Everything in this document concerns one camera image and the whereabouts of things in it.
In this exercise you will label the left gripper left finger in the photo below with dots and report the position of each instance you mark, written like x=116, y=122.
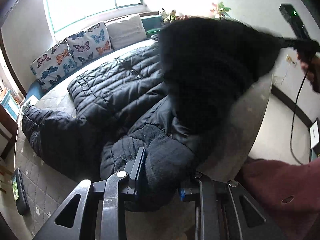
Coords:
x=76, y=216

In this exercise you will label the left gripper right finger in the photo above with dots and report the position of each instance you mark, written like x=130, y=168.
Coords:
x=226, y=211

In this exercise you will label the black puffer jacket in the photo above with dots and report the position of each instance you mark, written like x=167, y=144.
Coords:
x=171, y=98

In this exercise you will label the person's right hand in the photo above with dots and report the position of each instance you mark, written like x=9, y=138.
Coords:
x=311, y=69

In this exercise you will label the grey star quilted mattress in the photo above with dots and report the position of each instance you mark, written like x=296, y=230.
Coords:
x=46, y=188

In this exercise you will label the pink sweater torso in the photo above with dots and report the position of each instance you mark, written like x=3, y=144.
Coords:
x=288, y=193

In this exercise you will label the colourful pinwheel flower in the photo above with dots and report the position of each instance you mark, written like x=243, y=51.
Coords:
x=220, y=11

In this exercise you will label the smartphone on mattress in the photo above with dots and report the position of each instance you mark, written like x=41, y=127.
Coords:
x=20, y=196

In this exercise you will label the plush toys on sill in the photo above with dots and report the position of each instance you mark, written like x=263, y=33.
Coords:
x=171, y=16

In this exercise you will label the left butterfly pillow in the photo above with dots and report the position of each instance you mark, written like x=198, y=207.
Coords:
x=54, y=64

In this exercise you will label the butterfly pillow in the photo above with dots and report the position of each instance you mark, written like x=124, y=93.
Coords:
x=54, y=64
x=90, y=44

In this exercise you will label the green plastic basin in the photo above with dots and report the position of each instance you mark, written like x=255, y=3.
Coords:
x=153, y=31

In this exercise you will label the blue sofa bench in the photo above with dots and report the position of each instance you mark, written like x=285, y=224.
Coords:
x=149, y=22

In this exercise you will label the right butterfly pillow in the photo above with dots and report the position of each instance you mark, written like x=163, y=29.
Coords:
x=90, y=44

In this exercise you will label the beige plain pillow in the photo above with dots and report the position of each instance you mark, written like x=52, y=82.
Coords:
x=126, y=31

